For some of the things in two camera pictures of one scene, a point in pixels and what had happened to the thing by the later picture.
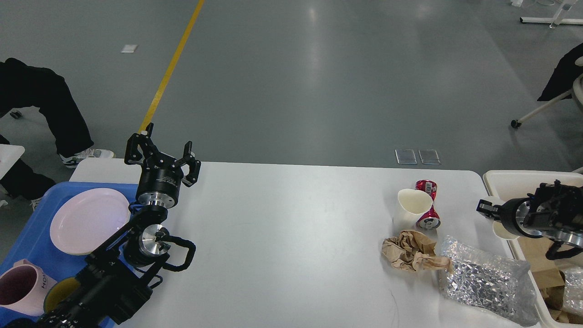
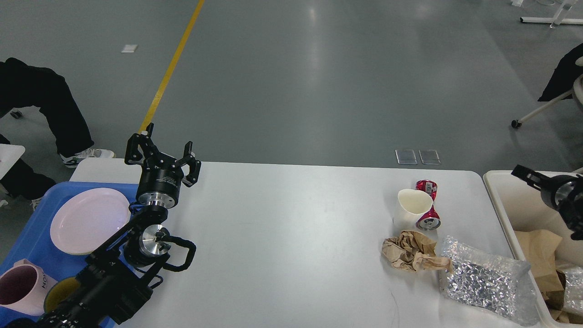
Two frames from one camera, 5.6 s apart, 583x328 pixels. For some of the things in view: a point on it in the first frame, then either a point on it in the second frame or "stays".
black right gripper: [512, 214] to [554, 190]
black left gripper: [159, 182] stays
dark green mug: [59, 292] stays
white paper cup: [411, 203] stays
